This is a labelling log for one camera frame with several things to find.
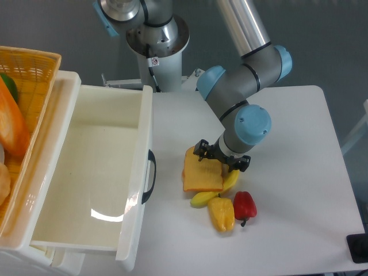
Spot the green toy vegetable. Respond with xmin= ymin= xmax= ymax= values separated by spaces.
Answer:
xmin=1 ymin=73 xmax=18 ymax=103

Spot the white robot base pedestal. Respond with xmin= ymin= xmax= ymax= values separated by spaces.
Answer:
xmin=126 ymin=14 xmax=190 ymax=93

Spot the white drawer cabinet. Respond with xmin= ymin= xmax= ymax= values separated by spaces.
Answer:
xmin=1 ymin=71 xmax=85 ymax=275

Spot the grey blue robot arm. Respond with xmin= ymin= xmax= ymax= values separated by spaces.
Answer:
xmin=94 ymin=1 xmax=293 ymax=171

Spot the yellow woven basket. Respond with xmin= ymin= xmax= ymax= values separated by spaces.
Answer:
xmin=1 ymin=46 xmax=62 ymax=229

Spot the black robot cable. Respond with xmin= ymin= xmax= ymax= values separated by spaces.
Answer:
xmin=145 ymin=43 xmax=162 ymax=93

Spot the white metal base bracket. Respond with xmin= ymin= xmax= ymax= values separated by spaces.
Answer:
xmin=101 ymin=68 xmax=206 ymax=92

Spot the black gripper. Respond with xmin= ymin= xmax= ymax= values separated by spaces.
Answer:
xmin=193 ymin=139 xmax=251 ymax=173

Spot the black drawer handle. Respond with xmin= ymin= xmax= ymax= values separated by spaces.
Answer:
xmin=141 ymin=149 xmax=157 ymax=204

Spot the yellow toy bell pepper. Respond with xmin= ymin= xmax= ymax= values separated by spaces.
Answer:
xmin=207 ymin=193 xmax=235 ymax=233

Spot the toy bread slice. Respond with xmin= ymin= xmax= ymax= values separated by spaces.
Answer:
xmin=182 ymin=146 xmax=223 ymax=192

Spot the white plastic drawer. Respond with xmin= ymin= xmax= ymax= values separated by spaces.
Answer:
xmin=31 ymin=85 xmax=153 ymax=272

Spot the black device at edge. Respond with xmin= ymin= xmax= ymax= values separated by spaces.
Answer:
xmin=346 ymin=233 xmax=367 ymax=263

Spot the red toy bell pepper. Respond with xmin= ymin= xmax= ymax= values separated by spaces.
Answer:
xmin=233 ymin=191 xmax=258 ymax=227

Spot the yellow toy banana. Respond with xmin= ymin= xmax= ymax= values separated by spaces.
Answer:
xmin=190 ymin=170 xmax=240 ymax=208

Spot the orange toy baguette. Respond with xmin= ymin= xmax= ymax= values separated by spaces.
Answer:
xmin=1 ymin=78 xmax=30 ymax=156

